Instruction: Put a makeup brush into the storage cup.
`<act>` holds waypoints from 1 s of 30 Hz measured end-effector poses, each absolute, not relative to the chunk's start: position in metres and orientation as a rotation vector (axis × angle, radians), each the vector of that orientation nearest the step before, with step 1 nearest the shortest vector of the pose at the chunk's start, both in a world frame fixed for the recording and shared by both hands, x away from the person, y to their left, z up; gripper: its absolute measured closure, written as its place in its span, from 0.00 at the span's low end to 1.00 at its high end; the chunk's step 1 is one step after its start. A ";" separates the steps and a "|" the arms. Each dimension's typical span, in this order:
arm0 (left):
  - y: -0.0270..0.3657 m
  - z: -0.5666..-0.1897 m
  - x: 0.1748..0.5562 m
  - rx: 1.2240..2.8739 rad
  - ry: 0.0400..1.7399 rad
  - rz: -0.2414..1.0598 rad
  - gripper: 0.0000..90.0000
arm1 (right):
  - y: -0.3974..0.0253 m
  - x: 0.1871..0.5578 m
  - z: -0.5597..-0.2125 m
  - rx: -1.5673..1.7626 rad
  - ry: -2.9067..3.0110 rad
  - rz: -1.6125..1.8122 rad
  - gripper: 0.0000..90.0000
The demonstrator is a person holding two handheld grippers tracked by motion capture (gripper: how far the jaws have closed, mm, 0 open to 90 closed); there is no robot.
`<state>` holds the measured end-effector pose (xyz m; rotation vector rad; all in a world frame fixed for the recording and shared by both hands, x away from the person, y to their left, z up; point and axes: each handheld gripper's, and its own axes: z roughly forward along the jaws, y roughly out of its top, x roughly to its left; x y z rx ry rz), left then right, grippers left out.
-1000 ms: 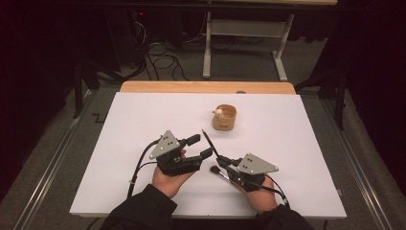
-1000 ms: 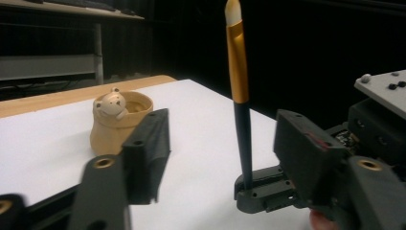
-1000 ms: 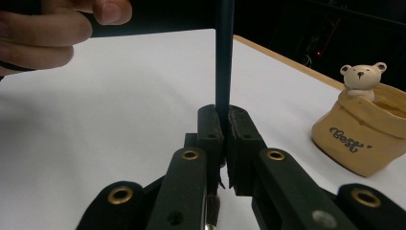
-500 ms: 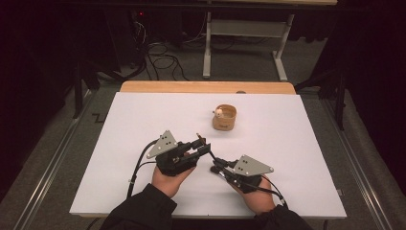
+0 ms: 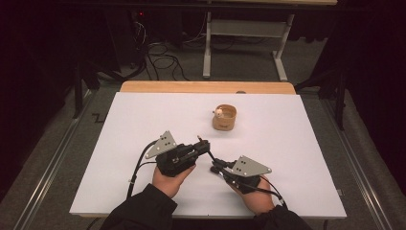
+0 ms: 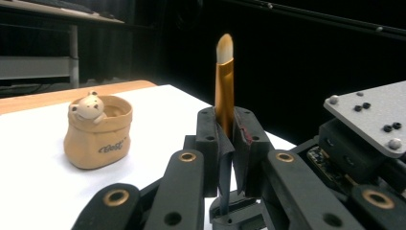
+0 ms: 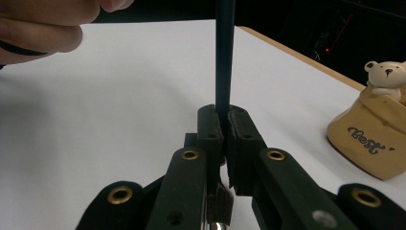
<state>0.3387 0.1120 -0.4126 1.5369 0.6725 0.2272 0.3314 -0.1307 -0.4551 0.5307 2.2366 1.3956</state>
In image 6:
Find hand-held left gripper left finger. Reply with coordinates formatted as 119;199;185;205
194;106;236;199

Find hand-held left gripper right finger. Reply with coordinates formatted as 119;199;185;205
232;106;276;197

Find thin gold-ferrule brush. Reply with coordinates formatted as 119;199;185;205
214;33;236;139

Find tan bear pot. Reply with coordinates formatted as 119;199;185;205
62;90;133;171

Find black metal bar with bolts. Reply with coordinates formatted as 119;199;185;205
223;0;406;41

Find wooden table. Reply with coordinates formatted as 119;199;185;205
0;80;157;116

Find white table board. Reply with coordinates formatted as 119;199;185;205
0;83;298;230

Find white-framed desk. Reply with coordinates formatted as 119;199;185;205
0;0;125;90

